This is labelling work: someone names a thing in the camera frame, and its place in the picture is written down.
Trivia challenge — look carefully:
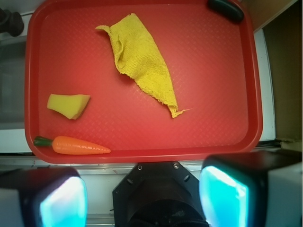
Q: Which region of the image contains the black oval object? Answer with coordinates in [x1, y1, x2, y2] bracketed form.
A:
[207, 0, 244, 23]

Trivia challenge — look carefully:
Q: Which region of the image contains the orange toy carrot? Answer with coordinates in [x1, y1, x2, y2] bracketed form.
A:
[34, 136, 111, 155]

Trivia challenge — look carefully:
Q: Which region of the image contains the dark knob object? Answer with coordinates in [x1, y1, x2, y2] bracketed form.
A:
[0, 9, 24, 37]

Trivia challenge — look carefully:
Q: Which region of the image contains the yellow woven cloth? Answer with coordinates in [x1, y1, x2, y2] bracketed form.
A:
[95, 13, 187, 119]

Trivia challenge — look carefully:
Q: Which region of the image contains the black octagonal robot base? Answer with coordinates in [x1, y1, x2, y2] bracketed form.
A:
[112, 162, 209, 227]

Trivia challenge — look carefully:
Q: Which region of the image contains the yellow-green sponge piece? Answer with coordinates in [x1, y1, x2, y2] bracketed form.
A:
[47, 94, 90, 120]

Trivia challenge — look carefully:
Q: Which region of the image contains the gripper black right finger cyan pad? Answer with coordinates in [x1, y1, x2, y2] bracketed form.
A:
[199, 150, 303, 227]

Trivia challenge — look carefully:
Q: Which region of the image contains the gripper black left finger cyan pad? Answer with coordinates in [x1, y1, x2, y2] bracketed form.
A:
[0, 167, 88, 227]

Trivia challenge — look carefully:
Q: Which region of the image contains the red plastic tray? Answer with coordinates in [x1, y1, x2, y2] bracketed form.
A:
[25, 0, 262, 164]

